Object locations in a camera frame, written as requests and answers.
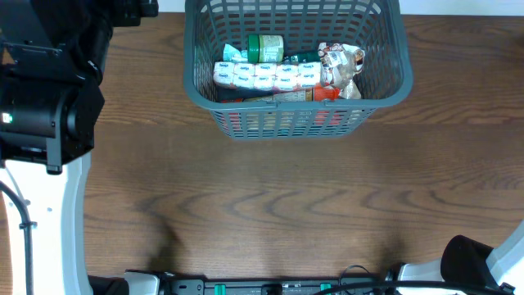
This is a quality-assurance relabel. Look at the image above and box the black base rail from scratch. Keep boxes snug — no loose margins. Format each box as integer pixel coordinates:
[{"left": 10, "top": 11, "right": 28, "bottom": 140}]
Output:
[{"left": 164, "top": 276, "right": 378, "bottom": 295}]

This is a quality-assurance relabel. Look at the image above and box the mint green snack packet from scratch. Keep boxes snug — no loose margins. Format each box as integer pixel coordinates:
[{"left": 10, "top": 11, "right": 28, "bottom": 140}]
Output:
[{"left": 223, "top": 43, "right": 248, "bottom": 63}]

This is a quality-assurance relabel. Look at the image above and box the orange spaghetti packet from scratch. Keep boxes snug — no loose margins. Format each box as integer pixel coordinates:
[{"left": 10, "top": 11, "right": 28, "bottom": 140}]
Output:
[{"left": 216, "top": 85, "right": 341, "bottom": 103}]

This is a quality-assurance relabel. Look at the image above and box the beige brown snack bag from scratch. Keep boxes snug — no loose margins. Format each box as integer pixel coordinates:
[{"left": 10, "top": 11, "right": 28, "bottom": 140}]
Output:
[{"left": 318, "top": 43, "right": 365, "bottom": 100}]

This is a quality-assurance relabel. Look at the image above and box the green Nescafe coffee bag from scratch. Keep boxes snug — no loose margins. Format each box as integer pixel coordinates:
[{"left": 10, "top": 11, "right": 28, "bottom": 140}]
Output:
[{"left": 216, "top": 49, "right": 323, "bottom": 103}]

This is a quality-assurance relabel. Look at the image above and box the grey plastic basket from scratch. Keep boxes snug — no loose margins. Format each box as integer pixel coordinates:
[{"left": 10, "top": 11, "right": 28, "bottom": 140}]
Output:
[{"left": 183, "top": 0, "right": 413, "bottom": 139}]

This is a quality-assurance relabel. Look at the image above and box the green lidded jar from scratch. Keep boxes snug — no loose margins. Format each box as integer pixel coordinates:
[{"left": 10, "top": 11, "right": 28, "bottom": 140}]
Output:
[{"left": 247, "top": 34, "right": 284, "bottom": 64}]

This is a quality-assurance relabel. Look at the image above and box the black cable left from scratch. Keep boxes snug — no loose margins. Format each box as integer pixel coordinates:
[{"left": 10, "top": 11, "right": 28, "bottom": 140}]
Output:
[{"left": 0, "top": 179, "right": 36, "bottom": 295}]

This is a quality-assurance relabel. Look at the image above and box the multipack of small cartons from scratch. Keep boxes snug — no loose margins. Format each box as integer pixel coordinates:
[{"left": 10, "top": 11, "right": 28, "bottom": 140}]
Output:
[{"left": 213, "top": 61, "right": 322, "bottom": 92}]

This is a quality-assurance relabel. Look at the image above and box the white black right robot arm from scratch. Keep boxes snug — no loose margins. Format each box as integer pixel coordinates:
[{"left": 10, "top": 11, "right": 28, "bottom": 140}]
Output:
[{"left": 386, "top": 225, "right": 523, "bottom": 295}]

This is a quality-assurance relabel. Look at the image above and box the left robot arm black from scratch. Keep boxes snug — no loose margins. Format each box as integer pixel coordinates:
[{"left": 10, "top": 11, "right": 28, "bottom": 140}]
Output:
[{"left": 1, "top": 0, "right": 160, "bottom": 294}]

